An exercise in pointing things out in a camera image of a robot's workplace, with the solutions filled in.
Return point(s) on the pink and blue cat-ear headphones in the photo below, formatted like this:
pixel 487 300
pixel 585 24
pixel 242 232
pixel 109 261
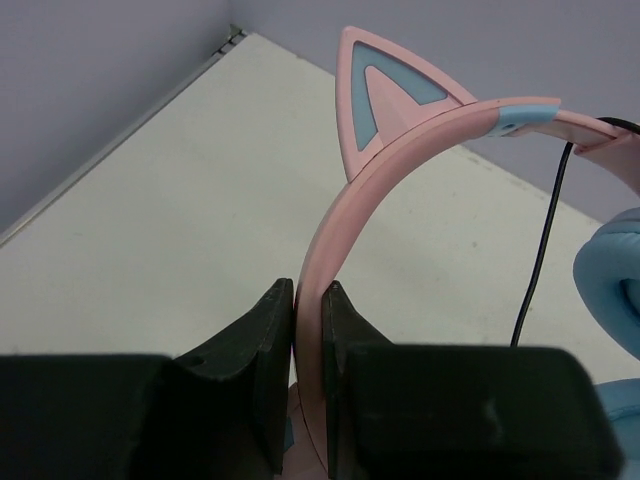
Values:
pixel 395 111

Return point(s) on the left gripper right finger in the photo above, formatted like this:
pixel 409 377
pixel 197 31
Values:
pixel 423 411

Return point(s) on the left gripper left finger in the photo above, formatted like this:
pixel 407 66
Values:
pixel 218 411

